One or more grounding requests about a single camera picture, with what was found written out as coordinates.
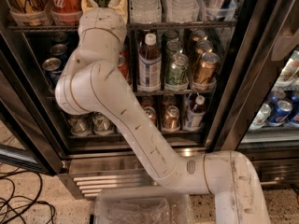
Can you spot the top wire shelf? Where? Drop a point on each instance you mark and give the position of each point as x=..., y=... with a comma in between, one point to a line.
x=130, y=26

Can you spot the front green can middle shelf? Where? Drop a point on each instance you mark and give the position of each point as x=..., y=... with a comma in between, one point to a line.
x=176, y=71

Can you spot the blue pepsi can right fridge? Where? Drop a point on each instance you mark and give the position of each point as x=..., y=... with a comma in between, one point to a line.
x=281, y=110

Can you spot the brown tea bottle middle shelf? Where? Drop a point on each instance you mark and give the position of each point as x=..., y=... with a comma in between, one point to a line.
x=149, y=64

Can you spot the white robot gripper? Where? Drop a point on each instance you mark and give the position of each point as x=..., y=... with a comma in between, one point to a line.
x=103, y=19

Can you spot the tea bottle bottom shelf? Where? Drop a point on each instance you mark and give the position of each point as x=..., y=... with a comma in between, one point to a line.
x=195, y=112

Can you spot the red can bottom shelf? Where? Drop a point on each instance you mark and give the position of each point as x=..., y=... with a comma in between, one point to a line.
x=151, y=113

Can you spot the front red can middle shelf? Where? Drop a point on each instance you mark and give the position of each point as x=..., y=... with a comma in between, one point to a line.
x=124, y=67

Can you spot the red cola can top shelf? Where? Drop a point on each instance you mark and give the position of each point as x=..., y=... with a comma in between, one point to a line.
x=66, y=12

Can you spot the steel fridge base grille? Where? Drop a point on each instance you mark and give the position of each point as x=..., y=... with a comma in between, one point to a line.
x=86, y=177

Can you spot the front gold can middle shelf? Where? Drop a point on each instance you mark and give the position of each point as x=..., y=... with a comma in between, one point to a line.
x=206, y=68

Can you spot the middle wire shelf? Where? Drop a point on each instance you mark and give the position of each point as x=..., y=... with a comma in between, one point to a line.
x=154, y=93

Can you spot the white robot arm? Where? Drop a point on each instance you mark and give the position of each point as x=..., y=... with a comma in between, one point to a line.
x=92, y=82

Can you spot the silver can bottom left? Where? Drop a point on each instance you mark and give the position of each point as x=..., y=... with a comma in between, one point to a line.
x=79, y=125

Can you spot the right fridge glass door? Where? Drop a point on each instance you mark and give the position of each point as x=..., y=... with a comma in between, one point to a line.
x=266, y=33

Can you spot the gold can bottom shelf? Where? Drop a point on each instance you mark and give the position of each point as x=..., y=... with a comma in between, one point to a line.
x=171, y=118

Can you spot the gold can top shelf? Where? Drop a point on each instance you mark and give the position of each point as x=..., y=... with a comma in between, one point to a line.
x=28, y=12

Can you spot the clear plastic bin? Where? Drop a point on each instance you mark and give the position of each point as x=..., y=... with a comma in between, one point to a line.
x=143, y=205

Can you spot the wire shelf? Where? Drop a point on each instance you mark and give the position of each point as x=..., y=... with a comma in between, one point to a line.
x=154, y=93
x=130, y=26

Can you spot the gold can shelf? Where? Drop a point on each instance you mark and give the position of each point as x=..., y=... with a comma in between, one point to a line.
x=171, y=118
x=206, y=68
x=28, y=12

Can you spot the silver can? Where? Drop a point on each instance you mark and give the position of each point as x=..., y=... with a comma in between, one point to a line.
x=79, y=125
x=101, y=124

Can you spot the front blue pepsi can left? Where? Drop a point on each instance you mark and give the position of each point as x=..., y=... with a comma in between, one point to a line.
x=53, y=68

